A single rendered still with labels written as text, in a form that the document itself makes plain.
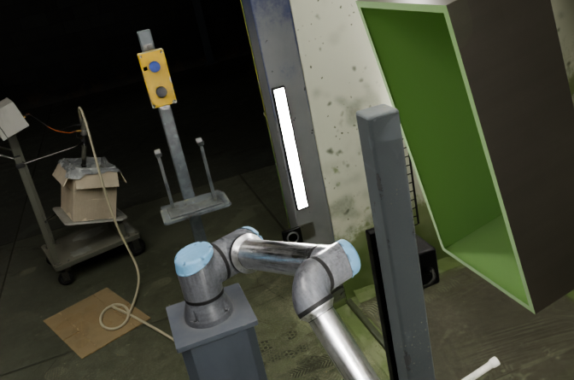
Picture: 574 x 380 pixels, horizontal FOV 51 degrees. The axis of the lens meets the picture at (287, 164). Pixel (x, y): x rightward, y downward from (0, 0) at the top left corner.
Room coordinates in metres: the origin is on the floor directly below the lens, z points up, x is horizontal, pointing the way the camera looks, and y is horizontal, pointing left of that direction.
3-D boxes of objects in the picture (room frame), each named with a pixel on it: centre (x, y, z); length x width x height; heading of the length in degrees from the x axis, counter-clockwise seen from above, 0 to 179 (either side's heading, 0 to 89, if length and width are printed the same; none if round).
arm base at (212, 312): (2.00, 0.41, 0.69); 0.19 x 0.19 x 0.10
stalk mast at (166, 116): (2.89, 0.52, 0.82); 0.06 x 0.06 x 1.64; 14
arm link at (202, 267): (2.01, 0.40, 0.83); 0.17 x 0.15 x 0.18; 125
